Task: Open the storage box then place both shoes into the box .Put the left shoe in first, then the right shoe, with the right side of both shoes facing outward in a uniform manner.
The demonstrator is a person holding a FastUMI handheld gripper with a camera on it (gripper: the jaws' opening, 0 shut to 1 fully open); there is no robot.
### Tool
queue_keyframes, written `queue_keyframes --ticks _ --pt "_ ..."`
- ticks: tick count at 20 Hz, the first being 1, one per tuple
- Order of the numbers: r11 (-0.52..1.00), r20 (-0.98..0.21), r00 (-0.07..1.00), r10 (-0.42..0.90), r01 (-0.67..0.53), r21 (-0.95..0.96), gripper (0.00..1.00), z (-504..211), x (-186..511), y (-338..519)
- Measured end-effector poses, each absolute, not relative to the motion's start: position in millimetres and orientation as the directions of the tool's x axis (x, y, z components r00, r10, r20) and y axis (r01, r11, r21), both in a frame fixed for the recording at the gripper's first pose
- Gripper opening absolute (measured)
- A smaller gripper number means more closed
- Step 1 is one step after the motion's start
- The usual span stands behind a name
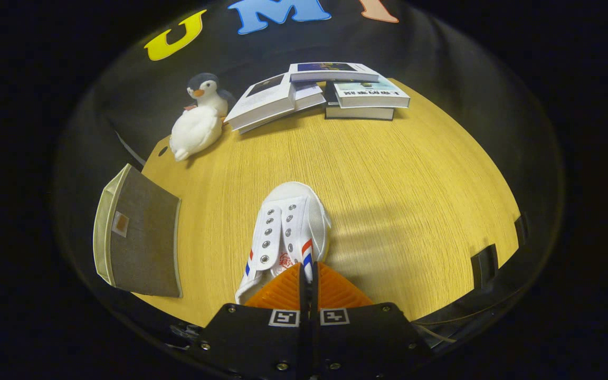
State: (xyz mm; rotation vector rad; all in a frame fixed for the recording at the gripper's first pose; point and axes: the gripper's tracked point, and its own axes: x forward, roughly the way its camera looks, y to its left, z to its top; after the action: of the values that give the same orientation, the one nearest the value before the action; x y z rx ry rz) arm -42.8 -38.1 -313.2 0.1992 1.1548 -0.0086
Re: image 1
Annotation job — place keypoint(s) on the book with teal cover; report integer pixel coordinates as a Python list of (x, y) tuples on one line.
[(372, 95)]

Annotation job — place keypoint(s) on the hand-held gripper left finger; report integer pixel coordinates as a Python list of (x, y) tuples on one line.
[(251, 338)]

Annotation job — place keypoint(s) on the penguin plush toy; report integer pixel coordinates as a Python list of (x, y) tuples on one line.
[(209, 92)]

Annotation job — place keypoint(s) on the white canvas shoe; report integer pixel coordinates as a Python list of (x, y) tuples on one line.
[(296, 221)]

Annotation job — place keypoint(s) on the grey fabric storage box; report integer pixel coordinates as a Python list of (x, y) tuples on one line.
[(145, 237)]

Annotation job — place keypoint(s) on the book with blue cover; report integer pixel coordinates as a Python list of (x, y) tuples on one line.
[(330, 71)]

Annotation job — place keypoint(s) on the black table clamp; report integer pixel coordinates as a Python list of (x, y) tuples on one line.
[(484, 266), (521, 229)]

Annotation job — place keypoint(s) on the white round plush toy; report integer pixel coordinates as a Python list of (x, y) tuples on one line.
[(196, 132)]

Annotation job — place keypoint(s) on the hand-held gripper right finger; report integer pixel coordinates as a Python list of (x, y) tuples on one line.
[(367, 338)]

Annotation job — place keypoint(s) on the dark thick book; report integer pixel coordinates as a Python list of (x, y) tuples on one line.
[(359, 113)]

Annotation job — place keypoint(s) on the black backdrop cloth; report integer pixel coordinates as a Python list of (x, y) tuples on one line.
[(441, 53)]

